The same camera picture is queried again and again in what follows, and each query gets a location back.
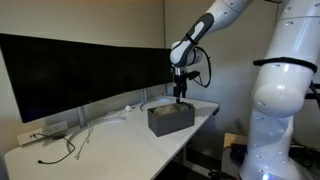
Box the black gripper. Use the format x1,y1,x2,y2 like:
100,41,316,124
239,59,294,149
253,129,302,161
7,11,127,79
172,74,189,104

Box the tan cloth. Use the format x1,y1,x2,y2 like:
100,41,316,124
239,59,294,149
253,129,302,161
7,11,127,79
152,102,192,117

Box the dark grey box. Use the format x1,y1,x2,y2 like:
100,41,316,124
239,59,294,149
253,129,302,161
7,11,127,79
146,101,197,138

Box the wooden box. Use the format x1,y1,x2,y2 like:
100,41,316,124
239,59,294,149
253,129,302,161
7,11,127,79
222,132,250,150

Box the black floor box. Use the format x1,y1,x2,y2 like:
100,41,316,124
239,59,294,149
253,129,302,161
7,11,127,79
229,143,248,165

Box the silver stand of smaller monitor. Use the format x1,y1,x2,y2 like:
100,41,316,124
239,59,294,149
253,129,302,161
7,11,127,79
138,87,176,113

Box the white table leg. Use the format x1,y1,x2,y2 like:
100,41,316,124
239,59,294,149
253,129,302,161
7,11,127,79
180,145,214,178

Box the large black monitor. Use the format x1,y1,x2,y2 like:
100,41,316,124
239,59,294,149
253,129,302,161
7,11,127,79
0,32,126,124

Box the white power strip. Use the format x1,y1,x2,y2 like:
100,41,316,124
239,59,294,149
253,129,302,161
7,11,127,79
16,120,70,147

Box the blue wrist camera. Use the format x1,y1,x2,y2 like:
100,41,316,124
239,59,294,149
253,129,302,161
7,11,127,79
186,70,201,81

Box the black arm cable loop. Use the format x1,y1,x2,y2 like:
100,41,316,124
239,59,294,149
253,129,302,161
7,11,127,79
194,45,213,90

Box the black stereo camera on stand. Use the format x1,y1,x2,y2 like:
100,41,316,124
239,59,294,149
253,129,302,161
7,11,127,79
252,58,272,68

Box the white cable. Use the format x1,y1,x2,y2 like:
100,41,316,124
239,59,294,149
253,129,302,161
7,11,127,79
74,121,95,161

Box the black and white cables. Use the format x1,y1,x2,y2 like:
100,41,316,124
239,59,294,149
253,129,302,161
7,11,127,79
64,105,128,145

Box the black cable strap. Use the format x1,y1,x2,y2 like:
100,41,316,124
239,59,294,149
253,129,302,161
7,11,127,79
266,56,319,74

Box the black cable with plug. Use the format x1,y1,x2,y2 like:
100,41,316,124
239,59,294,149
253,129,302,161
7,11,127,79
31,132,77,165

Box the black robot base cable bundle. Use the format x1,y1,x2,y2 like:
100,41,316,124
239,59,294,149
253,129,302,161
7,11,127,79
308,80,320,109

